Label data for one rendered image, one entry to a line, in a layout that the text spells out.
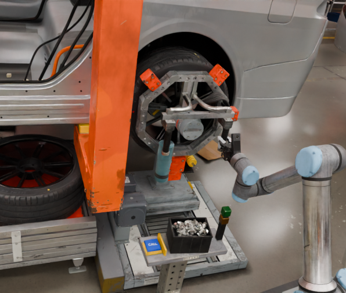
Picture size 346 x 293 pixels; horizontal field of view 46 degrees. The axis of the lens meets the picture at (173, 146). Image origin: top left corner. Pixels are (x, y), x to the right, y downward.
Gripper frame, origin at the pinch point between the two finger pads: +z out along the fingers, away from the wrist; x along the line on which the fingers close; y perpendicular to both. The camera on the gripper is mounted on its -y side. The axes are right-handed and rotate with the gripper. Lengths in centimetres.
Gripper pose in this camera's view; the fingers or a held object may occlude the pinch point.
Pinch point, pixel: (222, 136)
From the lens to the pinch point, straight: 231.9
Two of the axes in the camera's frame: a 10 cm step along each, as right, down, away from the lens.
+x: 9.4, -0.5, 3.5
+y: -1.5, 8.4, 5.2
